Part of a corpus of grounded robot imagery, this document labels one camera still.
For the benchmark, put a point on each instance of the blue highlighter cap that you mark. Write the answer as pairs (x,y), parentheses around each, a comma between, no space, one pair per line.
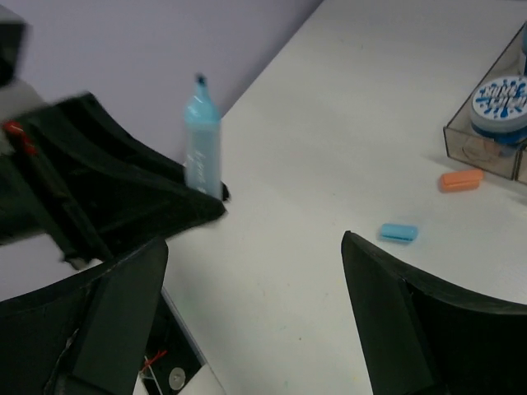
(400,233)

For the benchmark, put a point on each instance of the orange highlighter cap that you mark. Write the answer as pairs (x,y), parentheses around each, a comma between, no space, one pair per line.
(460,181)

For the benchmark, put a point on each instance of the blue highlighter pen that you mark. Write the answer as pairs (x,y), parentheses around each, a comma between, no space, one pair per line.
(203,126)

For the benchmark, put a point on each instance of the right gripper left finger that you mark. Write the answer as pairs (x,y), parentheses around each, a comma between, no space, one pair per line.
(87,333)

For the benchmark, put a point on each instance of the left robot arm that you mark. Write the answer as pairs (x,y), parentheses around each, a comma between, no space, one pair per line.
(12,53)

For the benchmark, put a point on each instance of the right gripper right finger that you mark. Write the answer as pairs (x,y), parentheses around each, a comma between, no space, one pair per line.
(420,334)

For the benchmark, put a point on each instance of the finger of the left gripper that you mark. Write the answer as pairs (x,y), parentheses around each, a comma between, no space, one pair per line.
(69,171)
(225,193)

